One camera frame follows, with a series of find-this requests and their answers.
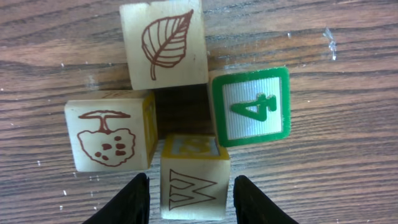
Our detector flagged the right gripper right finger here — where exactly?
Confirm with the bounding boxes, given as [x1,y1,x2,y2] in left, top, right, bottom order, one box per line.
[233,175,299,224]

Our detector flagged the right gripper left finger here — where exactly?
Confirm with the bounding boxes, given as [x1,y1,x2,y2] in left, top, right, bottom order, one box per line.
[83,173,150,224]

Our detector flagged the wooden block M drawing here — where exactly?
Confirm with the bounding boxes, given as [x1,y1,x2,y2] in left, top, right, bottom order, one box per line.
[160,134,231,220]

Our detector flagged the wooden block blue edge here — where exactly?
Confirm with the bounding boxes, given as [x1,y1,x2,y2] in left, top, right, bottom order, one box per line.
[64,90,158,172]

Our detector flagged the green number four block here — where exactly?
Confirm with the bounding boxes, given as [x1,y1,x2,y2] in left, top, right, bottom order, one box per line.
[208,67,291,147]

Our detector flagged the leaf block blue side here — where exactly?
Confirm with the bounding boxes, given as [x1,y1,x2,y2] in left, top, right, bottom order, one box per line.
[119,0,208,90]

